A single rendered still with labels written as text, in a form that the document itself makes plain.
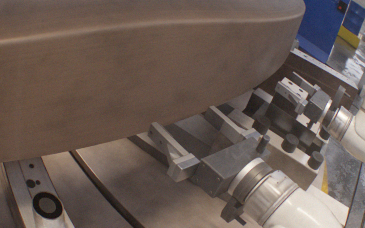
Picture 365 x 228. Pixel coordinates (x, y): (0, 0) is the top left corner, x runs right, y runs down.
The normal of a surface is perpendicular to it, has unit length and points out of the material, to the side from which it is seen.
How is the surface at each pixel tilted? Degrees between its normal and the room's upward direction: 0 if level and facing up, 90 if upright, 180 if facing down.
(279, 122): 90
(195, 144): 72
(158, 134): 90
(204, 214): 0
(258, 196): 63
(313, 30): 90
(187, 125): 0
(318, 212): 12
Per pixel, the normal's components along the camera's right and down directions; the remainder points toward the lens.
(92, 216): 0.31, -0.80
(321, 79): -0.14, 0.51
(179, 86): 0.67, 0.58
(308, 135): -0.49, 0.34
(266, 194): -0.31, -0.38
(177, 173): -0.69, 0.19
